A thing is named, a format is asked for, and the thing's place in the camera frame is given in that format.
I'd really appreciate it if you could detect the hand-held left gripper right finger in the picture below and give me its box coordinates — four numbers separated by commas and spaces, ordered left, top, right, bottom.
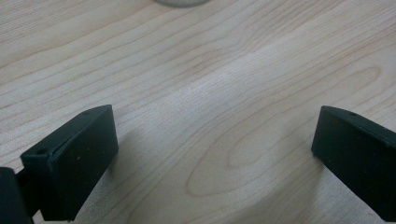
310, 105, 396, 223

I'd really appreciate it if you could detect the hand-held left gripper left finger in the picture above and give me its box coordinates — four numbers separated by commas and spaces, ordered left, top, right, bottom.
20, 104, 120, 222

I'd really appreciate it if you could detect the glass salt shaker silver lid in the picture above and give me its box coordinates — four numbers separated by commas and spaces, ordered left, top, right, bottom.
154, 0, 212, 8

